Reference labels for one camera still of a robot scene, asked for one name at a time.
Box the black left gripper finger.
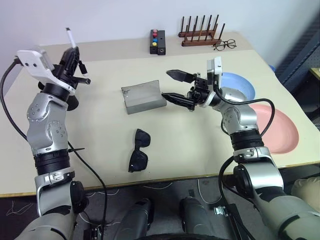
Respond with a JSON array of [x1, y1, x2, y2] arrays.
[[71, 47, 81, 75], [61, 48, 76, 76]]

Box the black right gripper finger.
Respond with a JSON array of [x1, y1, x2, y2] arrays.
[[166, 69, 195, 83], [161, 92, 196, 111]]

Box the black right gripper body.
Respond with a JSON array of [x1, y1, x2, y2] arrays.
[[186, 72, 214, 108]]

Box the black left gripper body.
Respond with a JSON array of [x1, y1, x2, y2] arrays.
[[52, 62, 91, 87]]

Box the white and black marker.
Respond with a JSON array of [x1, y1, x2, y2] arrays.
[[65, 27, 89, 76]]

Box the grey glasses case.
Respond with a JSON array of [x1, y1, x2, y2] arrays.
[[120, 79, 168, 115]]

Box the black sunglasses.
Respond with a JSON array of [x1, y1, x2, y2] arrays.
[[128, 128, 152, 173]]

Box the pink plate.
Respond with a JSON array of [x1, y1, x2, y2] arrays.
[[248, 104, 300, 155]]

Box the black box with round socket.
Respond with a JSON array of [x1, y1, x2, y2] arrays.
[[156, 29, 167, 56]]

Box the brown wooden plate rack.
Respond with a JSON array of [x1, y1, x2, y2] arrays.
[[178, 14, 226, 48]]

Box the blue plate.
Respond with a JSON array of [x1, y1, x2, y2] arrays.
[[221, 72, 256, 101]]

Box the dark perforated panel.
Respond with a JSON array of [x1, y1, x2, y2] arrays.
[[273, 14, 320, 118]]

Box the dark grey rounded shape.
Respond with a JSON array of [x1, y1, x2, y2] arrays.
[[117, 197, 156, 240], [179, 196, 218, 240]]

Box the beige cushion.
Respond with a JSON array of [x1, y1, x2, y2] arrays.
[[291, 176, 320, 201]]

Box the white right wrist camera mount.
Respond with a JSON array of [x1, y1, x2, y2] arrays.
[[199, 56, 223, 109]]

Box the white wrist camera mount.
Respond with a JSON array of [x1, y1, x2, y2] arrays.
[[199, 56, 223, 109], [16, 48, 77, 92]]

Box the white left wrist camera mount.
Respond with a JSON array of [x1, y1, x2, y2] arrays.
[[16, 48, 77, 92]]

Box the clear glasses with dark frame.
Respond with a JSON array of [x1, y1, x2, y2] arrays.
[[213, 39, 237, 52]]

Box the white floor cable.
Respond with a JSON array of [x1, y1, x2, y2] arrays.
[[197, 178, 227, 208]]

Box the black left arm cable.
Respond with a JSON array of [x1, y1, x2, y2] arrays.
[[0, 58, 108, 226]]

